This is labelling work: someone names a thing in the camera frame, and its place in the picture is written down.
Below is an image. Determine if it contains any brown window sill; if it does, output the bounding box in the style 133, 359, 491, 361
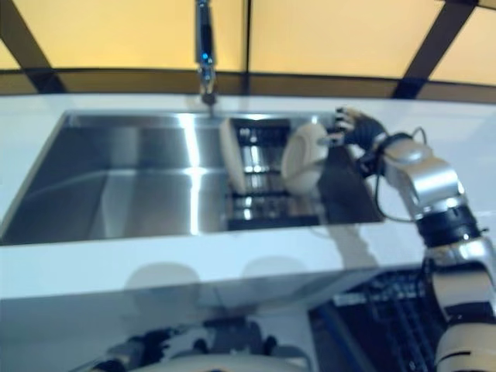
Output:
0, 67, 496, 105

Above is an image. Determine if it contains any cream ceramic plate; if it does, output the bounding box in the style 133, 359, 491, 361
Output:
281, 122, 331, 193
219, 115, 247, 193

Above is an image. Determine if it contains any cream robot torso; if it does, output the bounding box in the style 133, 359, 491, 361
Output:
135, 309, 311, 372

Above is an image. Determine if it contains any chrome kitchen faucet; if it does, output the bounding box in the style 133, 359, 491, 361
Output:
193, 0, 219, 113

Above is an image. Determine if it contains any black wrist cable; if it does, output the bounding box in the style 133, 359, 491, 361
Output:
358, 126, 427, 224

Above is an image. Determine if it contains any right robot hand dark glove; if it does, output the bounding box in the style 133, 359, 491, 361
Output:
320, 106, 388, 150

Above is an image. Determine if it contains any left robot hand dark glove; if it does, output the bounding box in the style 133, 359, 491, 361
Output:
143, 327, 183, 352

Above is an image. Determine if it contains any stainless steel sink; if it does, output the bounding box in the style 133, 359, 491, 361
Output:
0, 110, 384, 247

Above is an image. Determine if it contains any black sink dish rack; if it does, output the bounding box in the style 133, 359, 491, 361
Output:
219, 115, 322, 232

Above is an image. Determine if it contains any dark wire dishwasher rack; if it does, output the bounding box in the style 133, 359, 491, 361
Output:
332, 267, 450, 372

